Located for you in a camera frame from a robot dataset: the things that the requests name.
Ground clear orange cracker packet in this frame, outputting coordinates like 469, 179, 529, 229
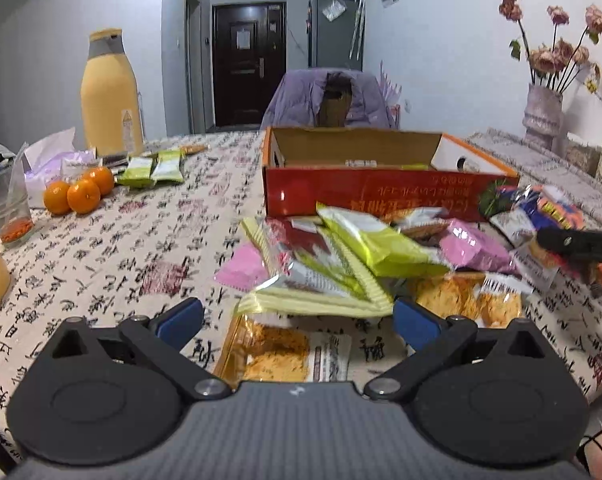
213, 315, 353, 386
411, 272, 482, 321
476, 275, 532, 328

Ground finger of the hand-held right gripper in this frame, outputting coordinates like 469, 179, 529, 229
537, 227, 602, 264

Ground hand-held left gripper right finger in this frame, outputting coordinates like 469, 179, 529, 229
362, 297, 549, 403

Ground dark entrance door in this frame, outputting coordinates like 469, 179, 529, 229
212, 2, 287, 128

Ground small white snack packet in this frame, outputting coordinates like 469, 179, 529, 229
511, 247, 562, 291

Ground grey interior door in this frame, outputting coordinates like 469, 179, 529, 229
185, 0, 203, 135

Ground white black-print snack packet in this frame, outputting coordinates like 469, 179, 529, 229
488, 207, 539, 248

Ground purple jacket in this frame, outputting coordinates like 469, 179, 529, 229
262, 70, 397, 130

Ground grey refrigerator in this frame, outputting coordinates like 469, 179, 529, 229
308, 0, 366, 72

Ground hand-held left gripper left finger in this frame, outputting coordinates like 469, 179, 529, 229
45, 297, 234, 403

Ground purple spiky decoration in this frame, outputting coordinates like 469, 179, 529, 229
378, 60, 404, 128

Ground hanging folded umbrellas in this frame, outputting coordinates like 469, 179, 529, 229
349, 0, 367, 59

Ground red white snack packet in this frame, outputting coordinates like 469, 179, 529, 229
261, 217, 332, 281

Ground colourful orange blue snack bag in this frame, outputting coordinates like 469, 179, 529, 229
491, 185, 602, 296

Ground red cardboard box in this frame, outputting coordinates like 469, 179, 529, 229
261, 126, 520, 221

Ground wooden chair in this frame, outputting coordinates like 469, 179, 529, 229
315, 74, 354, 128

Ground yellow thermos bottle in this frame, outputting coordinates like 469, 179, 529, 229
80, 28, 145, 157

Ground glass jar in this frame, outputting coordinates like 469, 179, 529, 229
563, 132, 602, 176

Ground dried pink flowers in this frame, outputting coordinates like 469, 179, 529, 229
496, 0, 602, 93

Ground yellow-green striped snack packet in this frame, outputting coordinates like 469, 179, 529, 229
233, 275, 394, 318

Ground small white sachet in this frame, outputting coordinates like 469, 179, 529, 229
61, 156, 98, 181

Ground glass cup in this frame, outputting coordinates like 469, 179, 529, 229
0, 162, 33, 248

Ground lilac tissue pack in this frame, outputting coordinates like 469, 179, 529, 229
24, 127, 98, 209

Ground orange mandarin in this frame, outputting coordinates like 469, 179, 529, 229
66, 178, 102, 215
84, 166, 115, 196
43, 180, 72, 216

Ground grey patterned cloth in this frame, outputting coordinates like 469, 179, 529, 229
468, 127, 602, 241

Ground lilac ribbed vase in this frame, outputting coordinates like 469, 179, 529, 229
523, 82, 564, 151

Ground green white snack packet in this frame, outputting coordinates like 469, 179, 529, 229
316, 203, 452, 278

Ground pink snack packet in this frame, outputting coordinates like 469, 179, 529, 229
214, 245, 271, 291
438, 218, 514, 273

